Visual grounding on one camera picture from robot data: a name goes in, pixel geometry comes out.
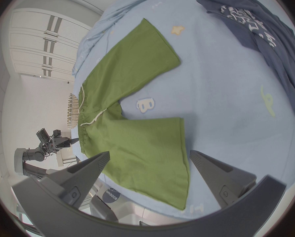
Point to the white wardrobe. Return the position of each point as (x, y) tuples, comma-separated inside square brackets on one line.
[(38, 46)]

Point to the dark blue printed T-shirt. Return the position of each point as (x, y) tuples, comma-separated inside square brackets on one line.
[(273, 46)]

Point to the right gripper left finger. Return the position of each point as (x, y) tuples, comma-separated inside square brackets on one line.
[(80, 176)]

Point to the green shorts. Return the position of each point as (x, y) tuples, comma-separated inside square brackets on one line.
[(137, 70)]

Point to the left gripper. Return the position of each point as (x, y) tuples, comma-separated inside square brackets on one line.
[(61, 142)]

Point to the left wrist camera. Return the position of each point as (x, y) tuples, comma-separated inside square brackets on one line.
[(57, 133)]

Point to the round woven basket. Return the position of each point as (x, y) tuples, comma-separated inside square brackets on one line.
[(73, 110)]

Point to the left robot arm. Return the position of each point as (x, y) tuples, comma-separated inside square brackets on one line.
[(20, 160)]

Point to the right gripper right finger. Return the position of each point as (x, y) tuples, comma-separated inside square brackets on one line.
[(224, 176)]

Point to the pale blue quilt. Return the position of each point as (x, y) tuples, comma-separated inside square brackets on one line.
[(100, 33)]

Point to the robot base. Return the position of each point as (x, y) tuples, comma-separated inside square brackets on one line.
[(108, 206)]

